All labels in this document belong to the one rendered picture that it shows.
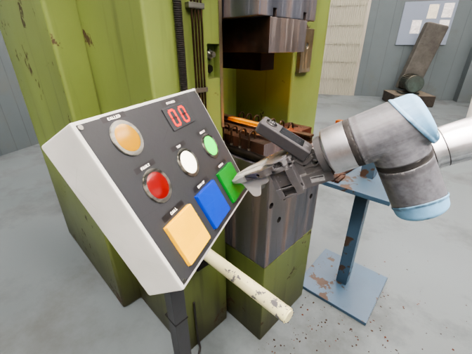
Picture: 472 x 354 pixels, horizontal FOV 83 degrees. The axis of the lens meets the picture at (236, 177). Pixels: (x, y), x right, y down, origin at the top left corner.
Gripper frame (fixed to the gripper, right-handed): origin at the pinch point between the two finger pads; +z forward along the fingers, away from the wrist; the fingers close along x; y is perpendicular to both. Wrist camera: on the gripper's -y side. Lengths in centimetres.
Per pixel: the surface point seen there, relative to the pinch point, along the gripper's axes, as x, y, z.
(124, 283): 25, 38, 104
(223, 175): -2.4, -2.1, 1.3
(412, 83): 700, 138, -136
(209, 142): -0.1, -9.5, 1.6
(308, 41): 79, -22, -18
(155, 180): -20.0, -9.8, 1.6
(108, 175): -26.5, -13.8, 2.1
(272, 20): 36.5, -29.6, -15.2
